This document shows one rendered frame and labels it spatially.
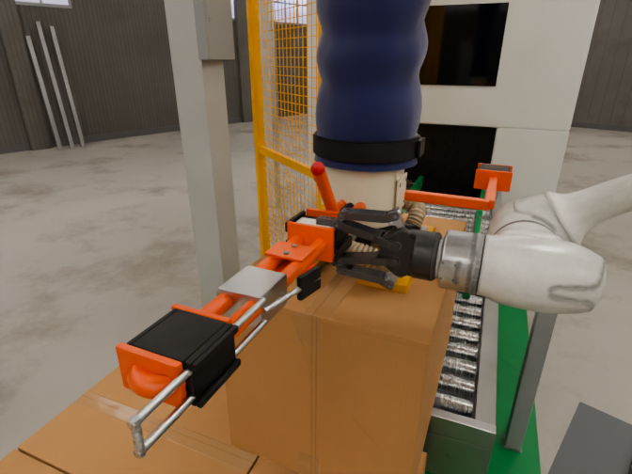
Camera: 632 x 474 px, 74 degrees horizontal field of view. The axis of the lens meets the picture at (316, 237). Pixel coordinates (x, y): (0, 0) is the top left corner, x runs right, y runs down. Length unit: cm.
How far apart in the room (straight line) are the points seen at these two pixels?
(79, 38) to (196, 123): 725
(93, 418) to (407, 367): 97
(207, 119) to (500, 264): 157
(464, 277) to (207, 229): 167
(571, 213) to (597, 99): 1083
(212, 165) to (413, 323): 146
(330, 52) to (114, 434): 110
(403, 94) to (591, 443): 80
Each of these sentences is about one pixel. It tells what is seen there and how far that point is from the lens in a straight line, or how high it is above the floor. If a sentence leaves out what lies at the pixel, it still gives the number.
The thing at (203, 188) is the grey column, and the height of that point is 91.
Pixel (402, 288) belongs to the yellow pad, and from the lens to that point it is 80.
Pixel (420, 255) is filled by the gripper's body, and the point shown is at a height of 122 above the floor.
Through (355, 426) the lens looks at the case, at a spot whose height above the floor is 86.
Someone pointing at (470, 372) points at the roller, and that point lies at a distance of 152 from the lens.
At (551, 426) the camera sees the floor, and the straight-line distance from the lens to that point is 225.
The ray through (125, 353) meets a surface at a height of 123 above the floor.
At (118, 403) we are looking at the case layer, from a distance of 144.
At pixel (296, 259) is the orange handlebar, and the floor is 122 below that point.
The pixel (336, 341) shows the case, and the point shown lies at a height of 103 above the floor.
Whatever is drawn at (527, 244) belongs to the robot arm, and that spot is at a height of 125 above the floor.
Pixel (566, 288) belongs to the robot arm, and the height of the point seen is 121.
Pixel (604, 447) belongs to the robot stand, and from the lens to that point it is 112.
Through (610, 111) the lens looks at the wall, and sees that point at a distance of 1154.
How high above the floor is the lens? 148
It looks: 23 degrees down
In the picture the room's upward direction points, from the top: straight up
